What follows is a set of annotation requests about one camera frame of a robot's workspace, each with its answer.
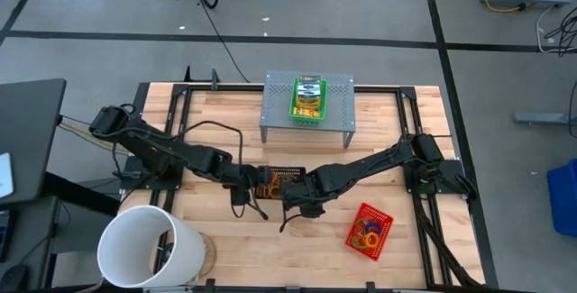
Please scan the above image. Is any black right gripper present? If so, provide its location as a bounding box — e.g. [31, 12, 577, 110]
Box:
[281, 170, 333, 218]

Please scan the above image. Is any black plastic basket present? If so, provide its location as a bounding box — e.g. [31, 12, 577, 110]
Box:
[253, 165, 308, 201]

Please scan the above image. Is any red plastic basket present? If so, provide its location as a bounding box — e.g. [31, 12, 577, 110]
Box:
[344, 201, 395, 262]

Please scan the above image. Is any green plastic basket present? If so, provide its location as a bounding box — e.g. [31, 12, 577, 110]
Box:
[288, 76, 329, 126]

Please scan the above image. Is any blue green card pack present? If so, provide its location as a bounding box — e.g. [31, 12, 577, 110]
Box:
[297, 83, 323, 98]

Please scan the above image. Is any black desk top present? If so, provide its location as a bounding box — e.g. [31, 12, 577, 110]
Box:
[0, 78, 68, 207]

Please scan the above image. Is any grey perforated metal shelf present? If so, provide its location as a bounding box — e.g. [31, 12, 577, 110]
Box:
[259, 69, 357, 150]

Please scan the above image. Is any white cylindrical shade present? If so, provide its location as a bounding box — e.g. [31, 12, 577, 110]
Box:
[96, 205, 207, 289]

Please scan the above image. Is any black table corner plate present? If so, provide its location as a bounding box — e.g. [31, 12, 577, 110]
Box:
[133, 81, 151, 123]

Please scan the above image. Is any grey metal bar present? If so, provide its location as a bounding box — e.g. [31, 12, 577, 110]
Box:
[142, 286, 194, 293]

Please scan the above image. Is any white sheet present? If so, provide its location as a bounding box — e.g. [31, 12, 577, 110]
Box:
[0, 151, 14, 199]

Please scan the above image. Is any grey floor bar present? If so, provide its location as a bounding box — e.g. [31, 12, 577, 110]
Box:
[513, 111, 577, 127]

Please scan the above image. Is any black computer mouse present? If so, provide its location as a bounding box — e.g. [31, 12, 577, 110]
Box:
[0, 263, 31, 293]

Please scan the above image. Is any blue plastic bin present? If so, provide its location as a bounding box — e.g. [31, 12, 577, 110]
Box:
[546, 157, 577, 239]

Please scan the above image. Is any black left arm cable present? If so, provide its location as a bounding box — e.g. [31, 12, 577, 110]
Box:
[173, 119, 245, 168]

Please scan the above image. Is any black aluminium table frame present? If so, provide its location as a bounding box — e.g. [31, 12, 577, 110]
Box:
[151, 82, 456, 290]

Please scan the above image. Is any black cable bundle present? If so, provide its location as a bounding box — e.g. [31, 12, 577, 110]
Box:
[412, 191, 486, 290]

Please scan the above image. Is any long black floor cable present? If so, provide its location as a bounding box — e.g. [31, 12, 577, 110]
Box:
[187, 0, 252, 84]

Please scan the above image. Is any white floor cable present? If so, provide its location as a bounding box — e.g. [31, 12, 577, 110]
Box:
[535, 3, 577, 55]

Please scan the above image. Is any black cable tangle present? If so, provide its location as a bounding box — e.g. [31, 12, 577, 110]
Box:
[543, 6, 577, 59]

